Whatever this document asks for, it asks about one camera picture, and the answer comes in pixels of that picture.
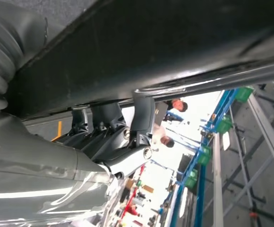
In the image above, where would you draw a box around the person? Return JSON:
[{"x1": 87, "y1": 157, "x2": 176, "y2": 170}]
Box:
[
  {"x1": 150, "y1": 123, "x2": 175, "y2": 152},
  {"x1": 163, "y1": 98, "x2": 189, "y2": 123}
]

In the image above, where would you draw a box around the grey metal frame beam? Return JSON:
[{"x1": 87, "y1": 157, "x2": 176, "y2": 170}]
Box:
[
  {"x1": 212, "y1": 132, "x2": 224, "y2": 227},
  {"x1": 248, "y1": 93, "x2": 274, "y2": 186}
]

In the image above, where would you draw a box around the grey laptop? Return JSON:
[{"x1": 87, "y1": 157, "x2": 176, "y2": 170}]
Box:
[{"x1": 154, "y1": 101, "x2": 169, "y2": 127}]

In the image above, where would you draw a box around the green plastic bin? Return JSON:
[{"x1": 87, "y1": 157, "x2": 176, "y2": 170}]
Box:
[
  {"x1": 235, "y1": 87, "x2": 255, "y2": 103},
  {"x1": 196, "y1": 145, "x2": 212, "y2": 166},
  {"x1": 217, "y1": 115, "x2": 234, "y2": 134},
  {"x1": 185, "y1": 168, "x2": 199, "y2": 190}
]

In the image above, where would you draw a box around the blue storage rack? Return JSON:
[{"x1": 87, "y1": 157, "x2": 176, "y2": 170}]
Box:
[{"x1": 162, "y1": 88, "x2": 240, "y2": 227}]

